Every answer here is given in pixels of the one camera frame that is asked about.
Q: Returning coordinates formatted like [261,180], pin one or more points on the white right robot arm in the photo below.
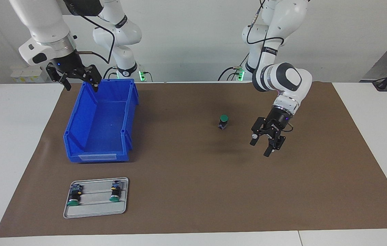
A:
[43,20]

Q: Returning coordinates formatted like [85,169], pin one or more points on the green push button switch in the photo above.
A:
[223,121]

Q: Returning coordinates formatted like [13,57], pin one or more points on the brown table mat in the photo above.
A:
[193,191]

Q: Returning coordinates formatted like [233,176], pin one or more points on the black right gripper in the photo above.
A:
[67,65]

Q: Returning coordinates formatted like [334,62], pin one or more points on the white power strip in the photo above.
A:
[23,77]

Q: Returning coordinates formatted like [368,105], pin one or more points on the grey metal tray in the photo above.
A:
[94,212]

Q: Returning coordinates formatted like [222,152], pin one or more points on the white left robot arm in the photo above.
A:
[289,78]

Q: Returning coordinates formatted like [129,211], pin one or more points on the green push button right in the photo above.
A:
[115,194]

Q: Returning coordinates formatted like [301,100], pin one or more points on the blue plastic storage bin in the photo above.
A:
[101,136]

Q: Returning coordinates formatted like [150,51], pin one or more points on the green push button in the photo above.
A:
[74,198]
[115,194]

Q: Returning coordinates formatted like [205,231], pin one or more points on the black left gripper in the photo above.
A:
[277,120]

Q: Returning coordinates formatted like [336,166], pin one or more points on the green push button left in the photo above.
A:
[74,198]

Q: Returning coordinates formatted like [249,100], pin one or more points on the green lit base connector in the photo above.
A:
[240,73]
[142,75]

